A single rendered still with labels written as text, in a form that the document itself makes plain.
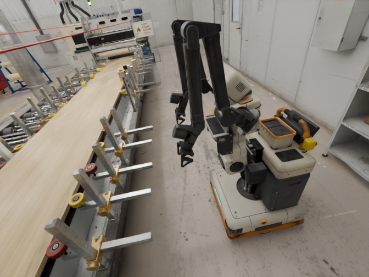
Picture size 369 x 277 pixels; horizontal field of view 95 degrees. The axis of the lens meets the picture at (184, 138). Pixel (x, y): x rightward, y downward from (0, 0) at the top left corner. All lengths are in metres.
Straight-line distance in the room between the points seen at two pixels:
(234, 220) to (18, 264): 1.28
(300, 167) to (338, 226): 0.92
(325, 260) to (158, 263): 1.31
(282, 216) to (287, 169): 0.54
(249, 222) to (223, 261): 0.39
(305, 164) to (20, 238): 1.60
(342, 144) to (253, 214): 1.56
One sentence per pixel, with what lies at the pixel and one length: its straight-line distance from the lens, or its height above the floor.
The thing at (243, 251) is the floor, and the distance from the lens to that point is 1.77.
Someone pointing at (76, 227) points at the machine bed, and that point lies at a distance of 1.30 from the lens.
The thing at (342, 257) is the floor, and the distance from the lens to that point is 1.98.
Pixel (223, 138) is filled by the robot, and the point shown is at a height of 1.03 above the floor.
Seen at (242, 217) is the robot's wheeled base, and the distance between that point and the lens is 1.57.
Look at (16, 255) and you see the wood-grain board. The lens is 1.20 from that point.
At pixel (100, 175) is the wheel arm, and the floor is 0.82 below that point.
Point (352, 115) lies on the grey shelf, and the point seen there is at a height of 0.53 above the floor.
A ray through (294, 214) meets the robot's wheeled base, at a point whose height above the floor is 0.26.
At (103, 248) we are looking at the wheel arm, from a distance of 1.04.
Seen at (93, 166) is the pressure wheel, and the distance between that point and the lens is 1.34.
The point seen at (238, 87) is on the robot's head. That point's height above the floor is 1.31.
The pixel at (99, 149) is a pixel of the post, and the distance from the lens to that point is 1.15.
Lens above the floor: 1.66
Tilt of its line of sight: 37 degrees down
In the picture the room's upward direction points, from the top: 11 degrees counter-clockwise
